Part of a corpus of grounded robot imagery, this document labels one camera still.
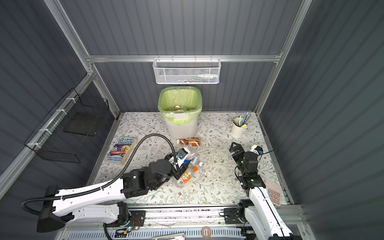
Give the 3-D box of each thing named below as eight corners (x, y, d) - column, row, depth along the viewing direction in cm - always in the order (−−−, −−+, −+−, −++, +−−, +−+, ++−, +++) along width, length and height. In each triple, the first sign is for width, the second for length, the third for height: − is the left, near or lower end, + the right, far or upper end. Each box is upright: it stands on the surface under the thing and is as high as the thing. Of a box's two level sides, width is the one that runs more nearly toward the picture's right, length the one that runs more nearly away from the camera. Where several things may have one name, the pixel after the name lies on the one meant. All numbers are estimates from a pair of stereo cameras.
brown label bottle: (177, 148, 102) (176, 143, 98) (177, 142, 105) (177, 137, 101) (200, 148, 102) (200, 143, 98) (199, 142, 105) (200, 137, 101)
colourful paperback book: (107, 161, 96) (104, 158, 93) (121, 138, 108) (119, 135, 105) (126, 164, 94) (124, 162, 92) (139, 140, 106) (137, 138, 104)
